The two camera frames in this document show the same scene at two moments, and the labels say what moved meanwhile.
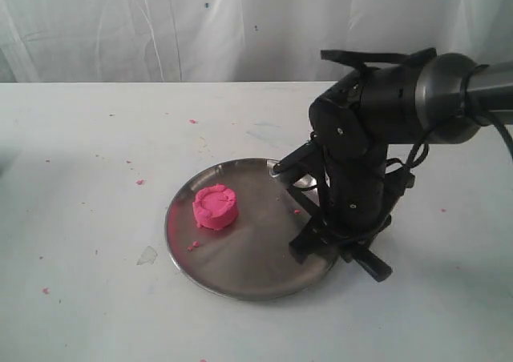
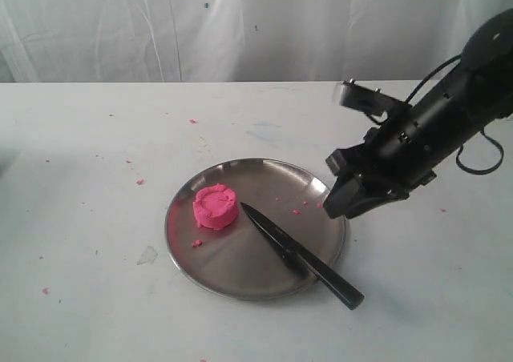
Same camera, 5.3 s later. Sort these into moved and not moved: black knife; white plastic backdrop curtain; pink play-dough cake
Moved: black knife
Not moved: pink play-dough cake; white plastic backdrop curtain
